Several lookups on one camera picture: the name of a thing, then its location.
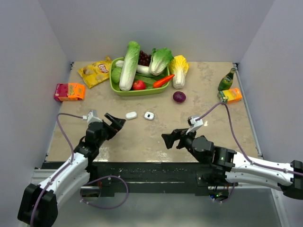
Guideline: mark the yellow cabbage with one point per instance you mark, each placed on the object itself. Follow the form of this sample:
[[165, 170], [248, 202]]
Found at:
[[179, 67]]

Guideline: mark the green round vegetable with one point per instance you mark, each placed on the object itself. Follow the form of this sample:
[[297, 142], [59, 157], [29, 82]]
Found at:
[[115, 75]]

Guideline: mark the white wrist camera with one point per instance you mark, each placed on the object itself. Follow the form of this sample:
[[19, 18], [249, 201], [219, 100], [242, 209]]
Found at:
[[91, 117], [195, 122]]

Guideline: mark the purple onion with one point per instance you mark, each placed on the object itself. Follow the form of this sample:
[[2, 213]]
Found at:
[[179, 97]]

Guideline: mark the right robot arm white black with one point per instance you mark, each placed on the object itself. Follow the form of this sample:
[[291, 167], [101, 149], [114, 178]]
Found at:
[[230, 166]]

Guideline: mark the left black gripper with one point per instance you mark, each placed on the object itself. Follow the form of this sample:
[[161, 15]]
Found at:
[[116, 125]]

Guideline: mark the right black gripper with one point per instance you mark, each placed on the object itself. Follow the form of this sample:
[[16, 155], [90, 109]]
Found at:
[[176, 135]]

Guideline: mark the long napa cabbage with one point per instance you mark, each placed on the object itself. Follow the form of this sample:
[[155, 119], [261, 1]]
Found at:
[[129, 67]]

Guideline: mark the yellow Lays chips bag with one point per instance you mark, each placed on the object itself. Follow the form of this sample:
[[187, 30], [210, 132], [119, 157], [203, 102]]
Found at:
[[96, 73]]

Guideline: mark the white radish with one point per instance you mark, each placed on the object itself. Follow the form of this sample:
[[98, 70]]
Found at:
[[140, 68]]

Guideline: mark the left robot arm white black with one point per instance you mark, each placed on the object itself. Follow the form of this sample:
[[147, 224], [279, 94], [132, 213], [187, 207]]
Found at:
[[41, 202]]

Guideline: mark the green plastic tray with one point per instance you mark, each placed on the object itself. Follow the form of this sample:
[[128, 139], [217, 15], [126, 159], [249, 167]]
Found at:
[[148, 91]]

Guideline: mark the aluminium frame rail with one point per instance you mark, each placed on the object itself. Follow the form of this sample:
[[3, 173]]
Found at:
[[40, 175]]

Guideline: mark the green lettuce head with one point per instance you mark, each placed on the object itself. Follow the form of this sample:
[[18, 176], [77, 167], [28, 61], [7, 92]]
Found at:
[[160, 58]]

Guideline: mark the orange carrot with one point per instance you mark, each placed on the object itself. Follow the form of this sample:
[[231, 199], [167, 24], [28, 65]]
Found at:
[[159, 83]]

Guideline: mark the green leafy vegetable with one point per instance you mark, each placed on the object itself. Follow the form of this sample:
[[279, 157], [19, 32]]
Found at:
[[148, 79]]

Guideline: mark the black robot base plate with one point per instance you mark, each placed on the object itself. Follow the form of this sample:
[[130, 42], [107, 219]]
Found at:
[[151, 177]]

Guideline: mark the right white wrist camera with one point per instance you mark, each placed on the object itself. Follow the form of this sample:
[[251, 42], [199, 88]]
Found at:
[[195, 122]]

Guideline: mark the dark purple grapes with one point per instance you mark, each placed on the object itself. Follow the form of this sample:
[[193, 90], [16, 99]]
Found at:
[[144, 58]]

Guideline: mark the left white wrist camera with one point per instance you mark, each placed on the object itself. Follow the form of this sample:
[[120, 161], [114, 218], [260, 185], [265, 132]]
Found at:
[[91, 117]]

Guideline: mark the red apple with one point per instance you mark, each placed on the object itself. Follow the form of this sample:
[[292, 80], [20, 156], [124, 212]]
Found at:
[[139, 85]]

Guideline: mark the pink orange snack box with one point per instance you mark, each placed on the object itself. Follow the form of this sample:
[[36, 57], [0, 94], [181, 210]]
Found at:
[[69, 92]]

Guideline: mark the orange green juice carton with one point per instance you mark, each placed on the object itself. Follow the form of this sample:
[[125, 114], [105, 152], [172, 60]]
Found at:
[[232, 95]]

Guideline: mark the green glass bottle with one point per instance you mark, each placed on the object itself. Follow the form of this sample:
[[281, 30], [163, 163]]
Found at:
[[227, 80]]

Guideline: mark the white gold-rimmed charging case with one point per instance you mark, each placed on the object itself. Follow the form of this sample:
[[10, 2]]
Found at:
[[149, 116]]

